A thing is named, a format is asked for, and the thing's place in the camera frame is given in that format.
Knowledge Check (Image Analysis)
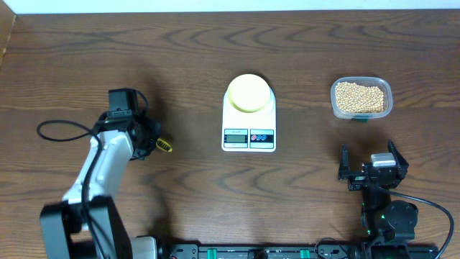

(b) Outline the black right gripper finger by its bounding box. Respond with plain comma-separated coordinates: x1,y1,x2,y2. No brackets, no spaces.
338,145,351,180
387,140,409,173

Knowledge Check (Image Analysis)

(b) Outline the yellow measuring scoop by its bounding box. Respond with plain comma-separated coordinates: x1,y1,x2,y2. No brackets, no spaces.
156,138,173,153

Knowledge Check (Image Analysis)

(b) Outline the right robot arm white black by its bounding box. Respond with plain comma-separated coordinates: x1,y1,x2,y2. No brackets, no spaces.
338,140,418,258

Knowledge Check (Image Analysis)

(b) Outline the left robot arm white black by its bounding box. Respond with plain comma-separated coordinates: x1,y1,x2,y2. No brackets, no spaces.
40,110,161,258

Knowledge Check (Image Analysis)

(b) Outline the white digital kitchen scale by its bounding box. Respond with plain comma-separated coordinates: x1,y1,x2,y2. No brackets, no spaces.
221,87,277,153

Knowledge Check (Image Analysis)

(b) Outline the pale yellow bowl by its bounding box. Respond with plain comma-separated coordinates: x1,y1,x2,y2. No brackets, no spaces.
227,74,271,113

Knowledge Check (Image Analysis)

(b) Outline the clear plastic container of soybeans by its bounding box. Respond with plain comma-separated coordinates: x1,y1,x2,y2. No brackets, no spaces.
331,76,393,120

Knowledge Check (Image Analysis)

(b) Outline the cardboard panel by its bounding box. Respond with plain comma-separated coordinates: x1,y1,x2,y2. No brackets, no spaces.
0,0,17,64

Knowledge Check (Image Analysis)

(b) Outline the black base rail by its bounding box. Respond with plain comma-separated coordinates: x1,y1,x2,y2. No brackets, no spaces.
157,243,438,259

